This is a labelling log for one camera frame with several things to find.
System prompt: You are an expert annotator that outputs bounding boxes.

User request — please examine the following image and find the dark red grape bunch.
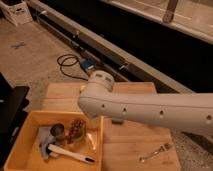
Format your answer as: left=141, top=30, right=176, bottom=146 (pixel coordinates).
left=67, top=119, right=86, bottom=144

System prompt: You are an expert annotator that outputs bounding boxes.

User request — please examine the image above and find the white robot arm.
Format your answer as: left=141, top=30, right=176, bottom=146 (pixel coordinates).
left=78, top=70, right=213, bottom=136

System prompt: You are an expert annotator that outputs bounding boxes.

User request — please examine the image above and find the green plastic cup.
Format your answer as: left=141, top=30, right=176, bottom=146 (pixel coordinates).
left=69, top=126, right=85, bottom=143

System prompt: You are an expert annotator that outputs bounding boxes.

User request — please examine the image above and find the blue power device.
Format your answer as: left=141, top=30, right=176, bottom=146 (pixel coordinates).
left=80, top=59, right=98, bottom=75

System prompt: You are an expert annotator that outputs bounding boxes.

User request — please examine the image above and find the clear small plastic piece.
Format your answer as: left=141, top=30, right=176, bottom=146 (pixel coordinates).
left=86, top=133, right=96, bottom=151

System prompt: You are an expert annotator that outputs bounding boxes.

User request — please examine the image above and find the metal can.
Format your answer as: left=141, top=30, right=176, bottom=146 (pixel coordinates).
left=50, top=123, right=65, bottom=141

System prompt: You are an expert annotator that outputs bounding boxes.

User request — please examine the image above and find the grey blue cloth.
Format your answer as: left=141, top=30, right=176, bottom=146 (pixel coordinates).
left=38, top=127, right=55, bottom=160

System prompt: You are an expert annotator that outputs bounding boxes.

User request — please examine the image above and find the black chair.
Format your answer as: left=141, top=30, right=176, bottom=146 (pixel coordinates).
left=0, top=72, right=29, bottom=168

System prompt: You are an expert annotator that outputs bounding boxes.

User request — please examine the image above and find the yellow plastic bin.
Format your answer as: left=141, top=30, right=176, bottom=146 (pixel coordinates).
left=4, top=111, right=103, bottom=171

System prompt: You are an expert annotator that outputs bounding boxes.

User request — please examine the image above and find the white cardboard box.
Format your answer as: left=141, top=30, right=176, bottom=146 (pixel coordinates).
left=0, top=0, right=32, bottom=26

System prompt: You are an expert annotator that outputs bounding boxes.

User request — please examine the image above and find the black cable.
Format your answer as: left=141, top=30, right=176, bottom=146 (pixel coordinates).
left=56, top=53, right=90, bottom=82

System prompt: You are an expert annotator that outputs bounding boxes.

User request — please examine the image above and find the white handled utensil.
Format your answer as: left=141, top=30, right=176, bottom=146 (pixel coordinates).
left=47, top=144, right=95, bottom=164

